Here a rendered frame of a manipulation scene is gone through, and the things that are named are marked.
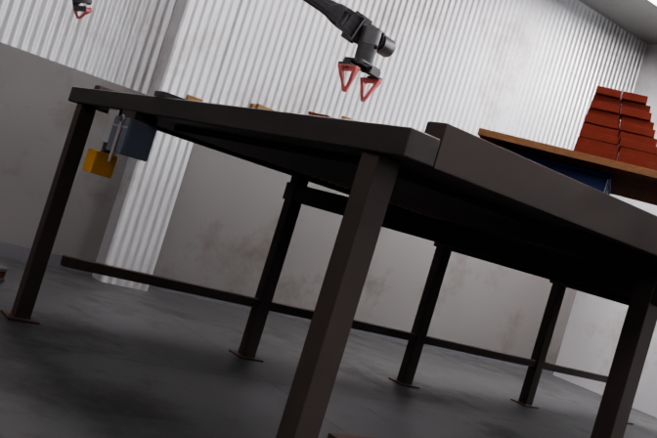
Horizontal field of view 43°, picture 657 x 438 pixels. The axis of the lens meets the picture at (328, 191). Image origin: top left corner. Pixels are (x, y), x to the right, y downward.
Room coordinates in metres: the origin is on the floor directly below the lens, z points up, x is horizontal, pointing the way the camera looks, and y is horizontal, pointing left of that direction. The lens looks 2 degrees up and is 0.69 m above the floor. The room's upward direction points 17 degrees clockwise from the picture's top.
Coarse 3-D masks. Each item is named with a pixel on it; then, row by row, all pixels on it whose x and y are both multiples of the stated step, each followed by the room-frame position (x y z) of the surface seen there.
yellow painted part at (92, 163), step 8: (120, 112) 2.89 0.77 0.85; (104, 144) 2.89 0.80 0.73; (88, 152) 2.89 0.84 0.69; (96, 152) 2.84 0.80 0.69; (104, 152) 2.88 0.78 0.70; (88, 160) 2.87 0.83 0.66; (96, 160) 2.84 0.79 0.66; (104, 160) 2.85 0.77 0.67; (112, 160) 2.87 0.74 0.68; (88, 168) 2.85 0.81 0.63; (96, 168) 2.84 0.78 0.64; (104, 168) 2.86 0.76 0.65; (112, 168) 2.88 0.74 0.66; (104, 176) 2.87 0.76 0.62
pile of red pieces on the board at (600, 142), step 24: (600, 96) 2.35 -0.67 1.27; (624, 96) 2.32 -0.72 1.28; (600, 120) 2.32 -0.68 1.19; (624, 120) 2.32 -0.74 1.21; (648, 120) 2.29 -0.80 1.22; (576, 144) 2.32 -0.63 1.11; (600, 144) 2.30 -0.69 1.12; (624, 144) 2.28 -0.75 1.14; (648, 144) 2.27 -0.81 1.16; (648, 168) 2.25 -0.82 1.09
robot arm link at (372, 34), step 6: (372, 24) 2.34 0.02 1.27; (366, 30) 2.32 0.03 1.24; (372, 30) 2.32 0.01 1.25; (378, 30) 2.32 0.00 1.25; (360, 36) 2.34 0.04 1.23; (366, 36) 2.32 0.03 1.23; (372, 36) 2.32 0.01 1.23; (378, 36) 2.33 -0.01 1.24; (372, 42) 2.32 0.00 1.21; (378, 42) 2.34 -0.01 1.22
